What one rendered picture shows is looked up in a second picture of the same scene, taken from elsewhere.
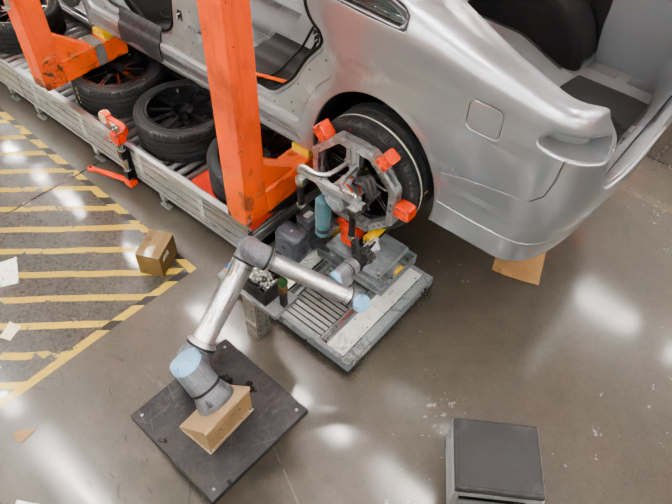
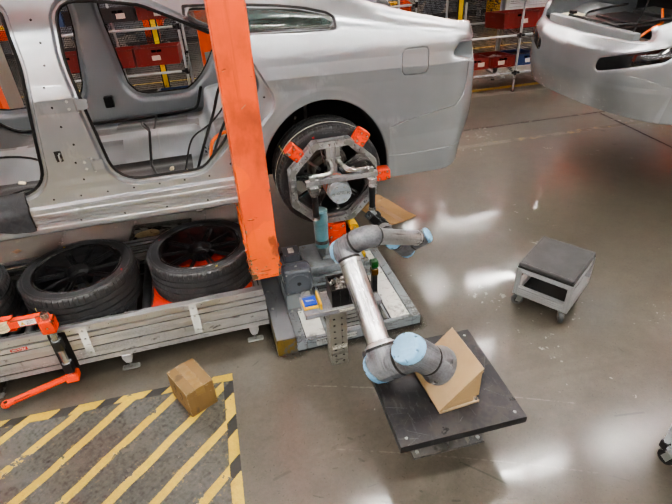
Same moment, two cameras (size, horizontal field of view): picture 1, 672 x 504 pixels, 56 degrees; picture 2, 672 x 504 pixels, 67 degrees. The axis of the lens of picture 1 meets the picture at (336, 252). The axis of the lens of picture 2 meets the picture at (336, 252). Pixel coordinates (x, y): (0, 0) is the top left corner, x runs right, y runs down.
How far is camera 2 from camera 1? 2.42 m
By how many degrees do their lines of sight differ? 41
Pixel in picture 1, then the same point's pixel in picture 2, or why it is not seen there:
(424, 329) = (410, 273)
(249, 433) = not seen: hidden behind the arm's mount
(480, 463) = (560, 265)
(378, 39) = (316, 46)
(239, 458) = (492, 384)
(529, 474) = (577, 251)
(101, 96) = not seen: outside the picture
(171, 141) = (109, 291)
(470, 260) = not seen: hidden behind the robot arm
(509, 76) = (419, 21)
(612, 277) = (432, 191)
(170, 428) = (434, 421)
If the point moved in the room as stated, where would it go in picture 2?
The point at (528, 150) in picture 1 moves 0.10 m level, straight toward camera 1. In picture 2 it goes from (449, 64) to (461, 67)
